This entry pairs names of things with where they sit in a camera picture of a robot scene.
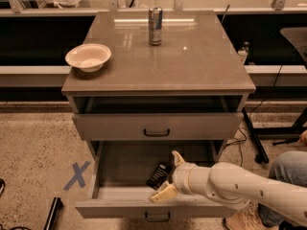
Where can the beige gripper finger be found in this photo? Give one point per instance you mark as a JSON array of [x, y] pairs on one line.
[[165, 192], [178, 159]]

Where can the silver blue energy drink can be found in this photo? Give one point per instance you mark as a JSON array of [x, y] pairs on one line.
[[155, 16]]

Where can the open grey middle drawer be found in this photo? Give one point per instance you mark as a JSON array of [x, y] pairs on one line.
[[119, 189]]

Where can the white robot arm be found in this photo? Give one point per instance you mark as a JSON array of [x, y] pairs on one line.
[[233, 187]]

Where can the black bar on floor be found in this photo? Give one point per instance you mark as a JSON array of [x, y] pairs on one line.
[[52, 215]]

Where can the blue tape cross mark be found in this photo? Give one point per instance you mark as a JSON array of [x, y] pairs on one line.
[[78, 175]]

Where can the black shoe at left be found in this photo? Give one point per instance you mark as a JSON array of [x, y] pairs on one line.
[[2, 186]]

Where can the black rxbar chocolate wrapper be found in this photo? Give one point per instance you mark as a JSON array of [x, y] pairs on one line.
[[159, 175]]

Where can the black table leg stand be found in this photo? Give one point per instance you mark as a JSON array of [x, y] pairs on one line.
[[279, 135]]

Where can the person hand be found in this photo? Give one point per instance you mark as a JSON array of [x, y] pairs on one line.
[[303, 138]]

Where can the grey drawer cabinet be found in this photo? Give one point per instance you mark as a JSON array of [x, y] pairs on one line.
[[194, 70]]

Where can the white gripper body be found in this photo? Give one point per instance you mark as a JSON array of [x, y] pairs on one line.
[[180, 176]]

